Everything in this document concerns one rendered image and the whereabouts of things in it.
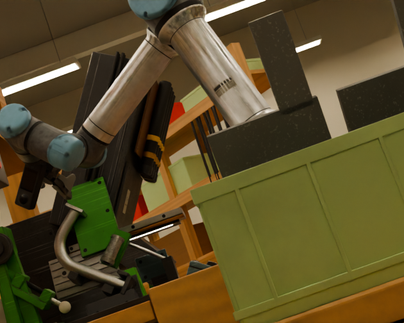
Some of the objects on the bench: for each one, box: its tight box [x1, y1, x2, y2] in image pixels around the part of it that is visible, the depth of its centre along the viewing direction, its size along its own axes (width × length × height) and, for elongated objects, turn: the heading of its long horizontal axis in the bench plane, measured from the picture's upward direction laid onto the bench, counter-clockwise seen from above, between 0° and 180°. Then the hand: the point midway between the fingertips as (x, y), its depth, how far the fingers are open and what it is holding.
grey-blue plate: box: [135, 249, 169, 287], centre depth 223 cm, size 10×2×14 cm, turn 28°
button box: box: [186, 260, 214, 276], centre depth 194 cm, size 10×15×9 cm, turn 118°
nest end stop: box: [120, 275, 137, 295], centre depth 195 cm, size 4×7×6 cm, turn 118°
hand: (54, 193), depth 191 cm, fingers open, 7 cm apart
